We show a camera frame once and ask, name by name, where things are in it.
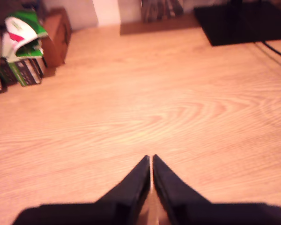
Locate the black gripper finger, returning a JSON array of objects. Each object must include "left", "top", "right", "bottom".
[
  {"left": 95, "top": 154, "right": 151, "bottom": 225},
  {"left": 152, "top": 154, "right": 212, "bottom": 225}
]

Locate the cardboard box sunglasses print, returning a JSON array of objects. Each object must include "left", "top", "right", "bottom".
[{"left": 41, "top": 8, "right": 73, "bottom": 68}]

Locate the dark green box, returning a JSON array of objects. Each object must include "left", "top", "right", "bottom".
[{"left": 0, "top": 58, "right": 18, "bottom": 85}]

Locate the black Huawei monitor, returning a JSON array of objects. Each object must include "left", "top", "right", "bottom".
[{"left": 193, "top": 0, "right": 281, "bottom": 47}]

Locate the green white crumpled bag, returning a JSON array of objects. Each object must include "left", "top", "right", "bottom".
[{"left": 1, "top": 10, "right": 49, "bottom": 64}]

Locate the thick black table cable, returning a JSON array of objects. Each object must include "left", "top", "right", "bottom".
[{"left": 254, "top": 41, "right": 281, "bottom": 63}]

